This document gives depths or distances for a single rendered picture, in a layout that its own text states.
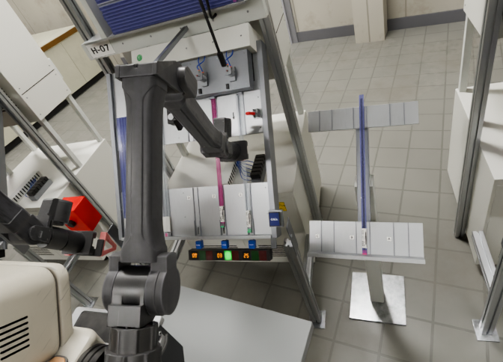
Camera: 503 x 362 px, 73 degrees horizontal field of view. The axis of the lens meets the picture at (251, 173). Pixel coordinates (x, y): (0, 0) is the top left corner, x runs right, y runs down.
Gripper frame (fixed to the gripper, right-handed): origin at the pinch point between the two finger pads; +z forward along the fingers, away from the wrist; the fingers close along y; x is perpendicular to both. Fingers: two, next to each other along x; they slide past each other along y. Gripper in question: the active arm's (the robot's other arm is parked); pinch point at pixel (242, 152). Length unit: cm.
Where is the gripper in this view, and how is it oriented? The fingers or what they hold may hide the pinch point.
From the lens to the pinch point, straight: 125.6
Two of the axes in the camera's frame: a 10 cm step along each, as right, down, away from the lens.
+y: -9.4, 0.8, 3.3
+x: 0.8, 10.0, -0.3
